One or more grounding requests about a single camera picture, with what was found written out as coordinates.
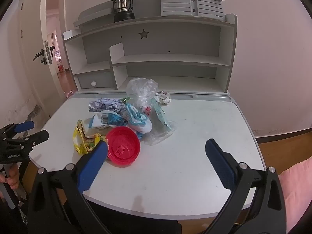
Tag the teal packet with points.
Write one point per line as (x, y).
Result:
(159, 113)

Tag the white barcode packet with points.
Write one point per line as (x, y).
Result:
(107, 119)

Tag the white grey desk shelf unit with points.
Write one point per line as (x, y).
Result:
(170, 58)

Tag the grey drawer with white knob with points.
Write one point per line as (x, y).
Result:
(97, 80)

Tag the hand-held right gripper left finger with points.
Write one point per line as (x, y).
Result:
(93, 166)

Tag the blue white wrapper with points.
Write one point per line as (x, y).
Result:
(136, 119)

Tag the yellow snack wrapper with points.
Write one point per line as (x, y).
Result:
(81, 139)

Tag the grey slatted plastic panel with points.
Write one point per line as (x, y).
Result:
(208, 4)
(175, 3)

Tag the pink bed sheet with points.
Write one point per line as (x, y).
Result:
(297, 190)

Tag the person's left hand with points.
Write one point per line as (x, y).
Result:
(12, 176)

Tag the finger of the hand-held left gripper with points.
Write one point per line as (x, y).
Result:
(24, 126)
(39, 136)

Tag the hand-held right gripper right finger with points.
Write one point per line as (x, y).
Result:
(219, 161)

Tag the black camping lantern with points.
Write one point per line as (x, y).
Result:
(122, 4)

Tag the red plastic lid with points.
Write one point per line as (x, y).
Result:
(123, 146)

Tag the crumpled floral tissue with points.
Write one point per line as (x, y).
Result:
(163, 98)

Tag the crumpled silver wrapper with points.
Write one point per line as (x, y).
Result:
(107, 104)

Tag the white door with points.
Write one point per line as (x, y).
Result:
(31, 78)

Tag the clear plastic bag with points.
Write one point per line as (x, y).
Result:
(141, 90)

